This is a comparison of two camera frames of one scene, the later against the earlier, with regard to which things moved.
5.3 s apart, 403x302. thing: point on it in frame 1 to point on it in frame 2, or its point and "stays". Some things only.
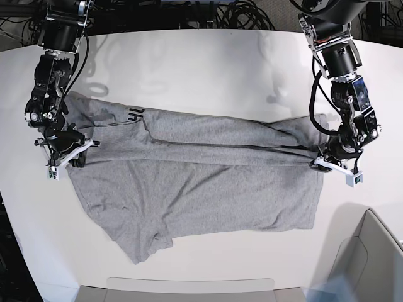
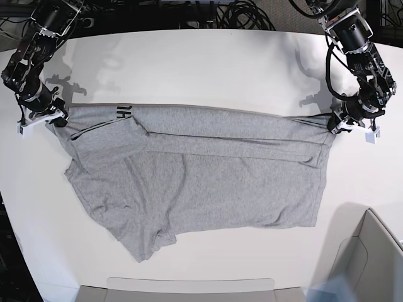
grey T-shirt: (153, 177) stays
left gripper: (63, 141) to (39, 109)
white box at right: (370, 265) stays
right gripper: (339, 153) to (354, 112)
